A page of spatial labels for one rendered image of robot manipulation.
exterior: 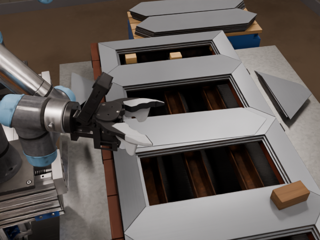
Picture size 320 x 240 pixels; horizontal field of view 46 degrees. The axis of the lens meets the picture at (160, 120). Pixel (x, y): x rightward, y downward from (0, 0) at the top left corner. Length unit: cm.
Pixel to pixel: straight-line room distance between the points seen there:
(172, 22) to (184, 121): 88
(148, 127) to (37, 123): 87
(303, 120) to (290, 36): 225
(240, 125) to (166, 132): 33
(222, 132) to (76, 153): 68
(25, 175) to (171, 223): 51
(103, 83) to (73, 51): 302
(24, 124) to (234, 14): 188
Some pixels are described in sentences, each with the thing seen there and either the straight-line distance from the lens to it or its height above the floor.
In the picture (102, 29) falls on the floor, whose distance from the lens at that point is 408.
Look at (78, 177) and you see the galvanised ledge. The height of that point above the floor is 68.
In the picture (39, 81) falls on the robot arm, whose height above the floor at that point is 142.
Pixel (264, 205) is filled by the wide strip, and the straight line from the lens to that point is 145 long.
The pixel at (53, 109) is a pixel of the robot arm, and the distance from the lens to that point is 83.
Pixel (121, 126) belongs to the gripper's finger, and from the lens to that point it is 77.
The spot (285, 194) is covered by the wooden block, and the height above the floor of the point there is 89.
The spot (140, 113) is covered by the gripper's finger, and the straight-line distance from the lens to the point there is 86.
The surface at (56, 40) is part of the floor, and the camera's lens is 398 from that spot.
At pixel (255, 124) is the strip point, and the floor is 84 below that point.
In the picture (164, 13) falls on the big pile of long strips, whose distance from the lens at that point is 249.
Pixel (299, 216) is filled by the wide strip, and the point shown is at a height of 84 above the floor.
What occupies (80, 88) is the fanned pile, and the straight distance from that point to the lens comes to 210.
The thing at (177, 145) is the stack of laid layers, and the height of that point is 84.
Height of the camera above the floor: 200
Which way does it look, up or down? 43 degrees down
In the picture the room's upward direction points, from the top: straight up
